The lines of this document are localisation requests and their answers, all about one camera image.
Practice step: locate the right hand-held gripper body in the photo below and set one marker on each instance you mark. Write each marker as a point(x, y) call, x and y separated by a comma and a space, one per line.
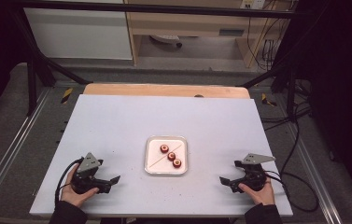
point(253, 179)

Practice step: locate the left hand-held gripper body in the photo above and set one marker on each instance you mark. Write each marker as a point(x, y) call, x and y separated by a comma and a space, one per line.
point(85, 183)

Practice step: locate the white square tray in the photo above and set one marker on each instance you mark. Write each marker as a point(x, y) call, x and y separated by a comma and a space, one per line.
point(155, 155)

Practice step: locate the thin wooden skewer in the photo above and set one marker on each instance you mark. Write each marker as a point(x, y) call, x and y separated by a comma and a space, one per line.
point(158, 161)

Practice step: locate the person's left hand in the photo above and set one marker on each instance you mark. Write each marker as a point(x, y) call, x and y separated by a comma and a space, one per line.
point(71, 194)

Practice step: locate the person's right hand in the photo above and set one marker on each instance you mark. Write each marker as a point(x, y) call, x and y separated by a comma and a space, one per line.
point(264, 196)

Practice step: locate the yellow black tape strip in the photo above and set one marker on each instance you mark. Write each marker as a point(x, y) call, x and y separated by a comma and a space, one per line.
point(267, 100)
point(66, 95)

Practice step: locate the light wooden table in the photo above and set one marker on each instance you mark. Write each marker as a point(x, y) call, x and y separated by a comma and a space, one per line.
point(152, 90)

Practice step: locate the white cabinet panel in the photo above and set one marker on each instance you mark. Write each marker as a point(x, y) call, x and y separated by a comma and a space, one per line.
point(77, 34)

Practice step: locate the office chair base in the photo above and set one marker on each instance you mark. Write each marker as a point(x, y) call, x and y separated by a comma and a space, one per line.
point(166, 39)

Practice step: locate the wooden desk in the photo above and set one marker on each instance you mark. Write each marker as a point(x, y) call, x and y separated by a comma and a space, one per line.
point(183, 23)

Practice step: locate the aluminium floor rail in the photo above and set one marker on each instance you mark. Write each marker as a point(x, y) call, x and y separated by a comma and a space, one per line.
point(316, 174)
point(11, 143)

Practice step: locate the white wall socket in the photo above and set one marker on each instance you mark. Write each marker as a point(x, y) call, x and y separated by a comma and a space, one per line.
point(253, 3)

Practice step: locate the black metal frame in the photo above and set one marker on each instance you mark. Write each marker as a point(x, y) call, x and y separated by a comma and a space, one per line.
point(164, 9)

